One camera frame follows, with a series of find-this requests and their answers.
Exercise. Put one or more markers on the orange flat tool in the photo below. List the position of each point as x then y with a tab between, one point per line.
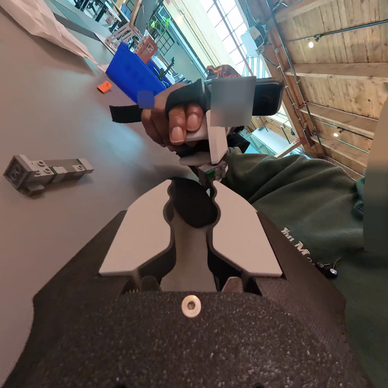
104	87

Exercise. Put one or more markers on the person's right hand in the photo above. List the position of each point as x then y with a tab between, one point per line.
160	121

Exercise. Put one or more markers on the dark grey brick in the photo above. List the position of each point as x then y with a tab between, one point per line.
213	172

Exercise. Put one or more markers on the brown printed toy box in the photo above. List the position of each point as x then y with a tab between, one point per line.
147	50

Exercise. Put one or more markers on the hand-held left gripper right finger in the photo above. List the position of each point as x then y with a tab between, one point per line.
242	239

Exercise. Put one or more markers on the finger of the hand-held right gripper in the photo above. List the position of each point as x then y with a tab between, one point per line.
218	142

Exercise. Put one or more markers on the person's right forearm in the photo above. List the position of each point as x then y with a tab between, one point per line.
288	182

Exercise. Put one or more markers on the blue plastic bin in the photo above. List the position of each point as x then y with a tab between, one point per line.
133	72

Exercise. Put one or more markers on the white ceiling device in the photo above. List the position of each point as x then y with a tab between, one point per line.
253	41

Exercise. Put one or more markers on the grey brick pillar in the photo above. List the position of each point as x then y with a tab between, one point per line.
45	174

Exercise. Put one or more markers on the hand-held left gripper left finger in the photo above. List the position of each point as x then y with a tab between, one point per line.
139	239

